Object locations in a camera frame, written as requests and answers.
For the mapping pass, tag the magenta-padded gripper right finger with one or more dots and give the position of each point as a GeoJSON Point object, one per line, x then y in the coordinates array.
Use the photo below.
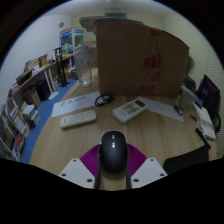
{"type": "Point", "coordinates": [148, 171]}

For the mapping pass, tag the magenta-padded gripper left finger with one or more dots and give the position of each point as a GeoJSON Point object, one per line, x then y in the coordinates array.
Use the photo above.
{"type": "Point", "coordinates": [75, 171]}

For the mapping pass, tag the black computer mouse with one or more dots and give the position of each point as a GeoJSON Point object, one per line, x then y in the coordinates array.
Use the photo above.
{"type": "Point", "coordinates": [113, 150]}

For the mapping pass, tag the slim white remote control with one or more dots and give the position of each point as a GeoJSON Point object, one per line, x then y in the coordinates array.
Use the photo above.
{"type": "Point", "coordinates": [78, 118]}

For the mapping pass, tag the black marker pen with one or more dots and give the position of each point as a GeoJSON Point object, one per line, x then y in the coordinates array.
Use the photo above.
{"type": "Point", "coordinates": [202, 137]}

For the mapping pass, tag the white remote control with display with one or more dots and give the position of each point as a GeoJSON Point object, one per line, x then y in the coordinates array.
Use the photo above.
{"type": "Point", "coordinates": [130, 110]}

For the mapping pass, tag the small dark clip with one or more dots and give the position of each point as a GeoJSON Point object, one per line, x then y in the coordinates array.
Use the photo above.
{"type": "Point", "coordinates": [179, 110]}

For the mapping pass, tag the bookshelf unit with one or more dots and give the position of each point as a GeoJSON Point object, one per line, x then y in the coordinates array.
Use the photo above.
{"type": "Point", "coordinates": [15, 126]}

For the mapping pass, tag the blue book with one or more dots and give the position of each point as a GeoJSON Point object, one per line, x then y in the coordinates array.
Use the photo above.
{"type": "Point", "coordinates": [190, 96]}

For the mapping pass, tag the black office chair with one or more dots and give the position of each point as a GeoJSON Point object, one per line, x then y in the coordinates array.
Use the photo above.
{"type": "Point", "coordinates": [210, 93]}

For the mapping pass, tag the black floor stand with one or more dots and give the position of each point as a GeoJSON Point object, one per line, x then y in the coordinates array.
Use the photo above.
{"type": "Point", "coordinates": [61, 68]}

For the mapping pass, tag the clear glass vase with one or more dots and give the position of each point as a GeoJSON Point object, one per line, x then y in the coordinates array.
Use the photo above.
{"type": "Point", "coordinates": [84, 66]}

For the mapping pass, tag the wooden side desk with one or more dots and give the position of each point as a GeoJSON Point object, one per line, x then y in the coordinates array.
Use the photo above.
{"type": "Point", "coordinates": [31, 75]}

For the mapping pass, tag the large brown cardboard box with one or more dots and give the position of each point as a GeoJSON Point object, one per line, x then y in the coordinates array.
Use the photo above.
{"type": "Point", "coordinates": [133, 60]}

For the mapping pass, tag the blue and white display cabinet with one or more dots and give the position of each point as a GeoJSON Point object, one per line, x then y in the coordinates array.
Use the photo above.
{"type": "Point", "coordinates": [70, 39]}

